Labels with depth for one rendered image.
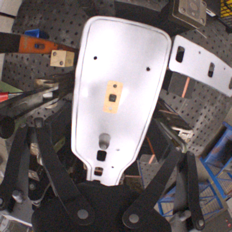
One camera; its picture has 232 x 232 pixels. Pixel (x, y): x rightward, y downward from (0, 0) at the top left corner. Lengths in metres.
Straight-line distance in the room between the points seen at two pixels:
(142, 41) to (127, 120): 0.21
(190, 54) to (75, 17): 0.54
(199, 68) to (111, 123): 0.30
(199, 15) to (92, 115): 0.37
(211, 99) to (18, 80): 1.22
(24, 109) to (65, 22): 0.54
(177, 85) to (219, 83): 0.16
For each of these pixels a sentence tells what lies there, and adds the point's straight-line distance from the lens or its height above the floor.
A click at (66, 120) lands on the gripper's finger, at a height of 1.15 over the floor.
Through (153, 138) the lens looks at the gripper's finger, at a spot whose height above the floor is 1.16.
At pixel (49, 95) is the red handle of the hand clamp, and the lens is 0.27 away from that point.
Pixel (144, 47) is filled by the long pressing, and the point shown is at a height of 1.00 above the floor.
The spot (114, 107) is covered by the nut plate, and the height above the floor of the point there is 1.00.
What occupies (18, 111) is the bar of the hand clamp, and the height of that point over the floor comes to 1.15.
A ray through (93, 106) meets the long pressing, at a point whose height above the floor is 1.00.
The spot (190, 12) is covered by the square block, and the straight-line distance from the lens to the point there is 0.32.
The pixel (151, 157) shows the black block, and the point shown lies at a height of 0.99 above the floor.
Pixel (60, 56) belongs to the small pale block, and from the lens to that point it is 0.26.
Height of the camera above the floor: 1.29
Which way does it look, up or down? 65 degrees down
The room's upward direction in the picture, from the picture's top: 178 degrees counter-clockwise
